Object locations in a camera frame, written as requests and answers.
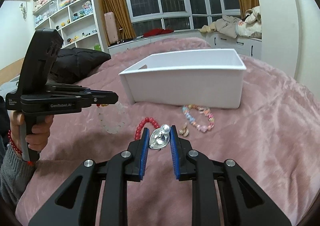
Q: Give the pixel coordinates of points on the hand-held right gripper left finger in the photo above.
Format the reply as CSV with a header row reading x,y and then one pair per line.
x,y
145,152

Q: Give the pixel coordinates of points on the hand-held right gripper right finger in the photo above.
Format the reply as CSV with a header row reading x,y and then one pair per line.
x,y
174,156

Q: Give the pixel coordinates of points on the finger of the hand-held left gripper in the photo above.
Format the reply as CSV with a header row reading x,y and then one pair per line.
x,y
67,88
105,98

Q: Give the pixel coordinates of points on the silver metal ornament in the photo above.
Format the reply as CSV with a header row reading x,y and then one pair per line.
x,y
158,138

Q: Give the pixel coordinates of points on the person's left forearm grey sleeve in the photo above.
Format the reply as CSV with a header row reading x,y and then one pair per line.
x,y
13,173

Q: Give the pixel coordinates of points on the person's left hand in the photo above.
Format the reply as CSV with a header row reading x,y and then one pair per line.
x,y
41,133

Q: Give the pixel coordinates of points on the small gold earring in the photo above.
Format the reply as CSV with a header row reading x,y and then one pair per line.
x,y
184,131

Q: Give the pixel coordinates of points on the black padded jacket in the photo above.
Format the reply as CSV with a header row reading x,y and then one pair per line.
x,y
75,63

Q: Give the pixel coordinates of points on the green bottle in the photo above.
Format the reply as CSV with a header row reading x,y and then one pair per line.
x,y
97,47

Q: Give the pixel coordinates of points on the white window bench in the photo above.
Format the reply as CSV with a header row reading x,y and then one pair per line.
x,y
140,42

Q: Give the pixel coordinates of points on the white rectangular box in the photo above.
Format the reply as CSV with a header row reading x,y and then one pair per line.
x,y
185,88

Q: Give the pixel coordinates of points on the pink suitcase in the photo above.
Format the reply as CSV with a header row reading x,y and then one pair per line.
x,y
111,28

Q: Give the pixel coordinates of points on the red cloth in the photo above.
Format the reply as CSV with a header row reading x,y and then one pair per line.
x,y
157,32

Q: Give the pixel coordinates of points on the pink fleece blanket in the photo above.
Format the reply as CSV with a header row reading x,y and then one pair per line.
x,y
257,141

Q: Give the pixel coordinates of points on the white drawer cabinet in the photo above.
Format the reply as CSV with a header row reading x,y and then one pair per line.
x,y
232,43

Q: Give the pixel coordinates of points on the beige jacket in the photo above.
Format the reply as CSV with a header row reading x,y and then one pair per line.
x,y
226,27

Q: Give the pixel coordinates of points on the large plush toy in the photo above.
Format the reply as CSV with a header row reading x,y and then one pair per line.
x,y
251,25

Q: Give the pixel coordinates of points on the wall gecko decoration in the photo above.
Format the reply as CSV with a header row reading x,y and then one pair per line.
x,y
23,10

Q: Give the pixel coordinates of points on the white wall shelf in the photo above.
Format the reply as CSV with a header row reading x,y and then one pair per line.
x,y
96,15

